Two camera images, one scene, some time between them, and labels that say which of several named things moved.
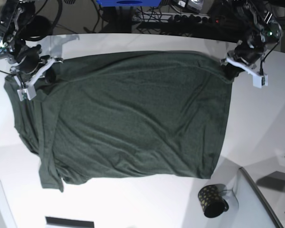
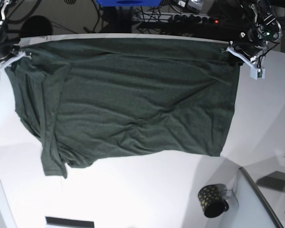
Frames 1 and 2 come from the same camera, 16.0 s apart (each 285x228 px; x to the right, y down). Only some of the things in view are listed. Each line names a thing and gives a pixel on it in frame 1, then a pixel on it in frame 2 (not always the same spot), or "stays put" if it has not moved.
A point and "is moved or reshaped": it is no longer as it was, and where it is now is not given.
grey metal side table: [254, 210] stays put
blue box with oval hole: [130, 3] stays put
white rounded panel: [1, 216] stays put
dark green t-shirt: [149, 114] is moved or reshaped
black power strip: [175, 18] stays put
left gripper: [27, 60] → [4, 49]
